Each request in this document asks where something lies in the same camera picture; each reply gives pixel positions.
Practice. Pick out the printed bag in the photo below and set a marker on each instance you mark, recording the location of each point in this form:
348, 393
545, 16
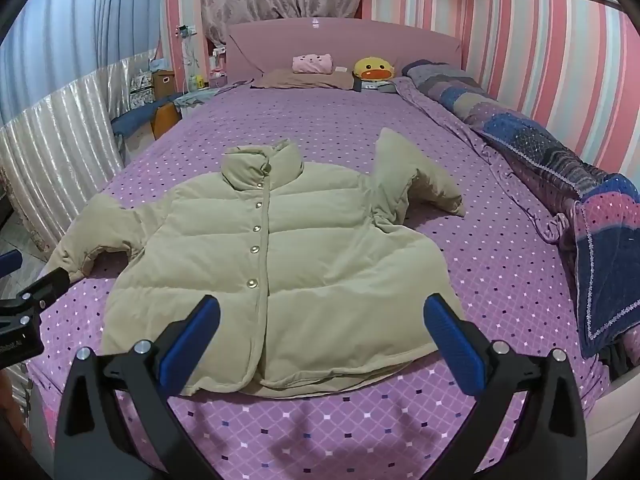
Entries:
141, 89

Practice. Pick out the silver pleated curtain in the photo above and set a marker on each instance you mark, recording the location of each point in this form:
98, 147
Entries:
60, 150

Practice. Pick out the orange wooden chair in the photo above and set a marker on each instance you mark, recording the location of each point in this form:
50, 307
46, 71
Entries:
164, 120

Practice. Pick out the teal cloth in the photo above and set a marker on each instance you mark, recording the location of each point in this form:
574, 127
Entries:
200, 96

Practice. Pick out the purple diamond-pattern bed cover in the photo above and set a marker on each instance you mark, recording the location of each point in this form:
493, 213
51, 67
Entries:
500, 270

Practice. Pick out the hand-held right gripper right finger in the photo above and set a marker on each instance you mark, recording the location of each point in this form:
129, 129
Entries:
455, 345

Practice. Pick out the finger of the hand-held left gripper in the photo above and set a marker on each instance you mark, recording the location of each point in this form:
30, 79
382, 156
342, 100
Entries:
45, 286
9, 263

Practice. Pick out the brown pillow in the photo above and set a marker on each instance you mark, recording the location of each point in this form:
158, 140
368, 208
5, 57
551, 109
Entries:
300, 80

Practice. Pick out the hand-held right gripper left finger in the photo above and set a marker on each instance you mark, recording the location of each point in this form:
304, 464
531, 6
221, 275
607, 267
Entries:
190, 340

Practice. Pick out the cardboard box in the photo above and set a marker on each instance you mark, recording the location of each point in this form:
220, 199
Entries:
163, 82

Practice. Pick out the pink folded cloth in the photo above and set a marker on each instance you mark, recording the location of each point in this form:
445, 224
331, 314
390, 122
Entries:
312, 63

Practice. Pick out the pink bed headboard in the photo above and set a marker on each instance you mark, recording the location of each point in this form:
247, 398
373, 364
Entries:
350, 40

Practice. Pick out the beige puffer jacket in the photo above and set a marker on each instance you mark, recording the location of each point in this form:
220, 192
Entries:
310, 260

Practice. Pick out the patchwork quilt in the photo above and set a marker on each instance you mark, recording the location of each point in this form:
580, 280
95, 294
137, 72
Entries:
525, 140

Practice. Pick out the yellow duck plush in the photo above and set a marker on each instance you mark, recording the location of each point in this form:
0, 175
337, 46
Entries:
374, 69

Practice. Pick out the blue cloth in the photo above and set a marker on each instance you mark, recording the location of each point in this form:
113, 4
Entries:
135, 117

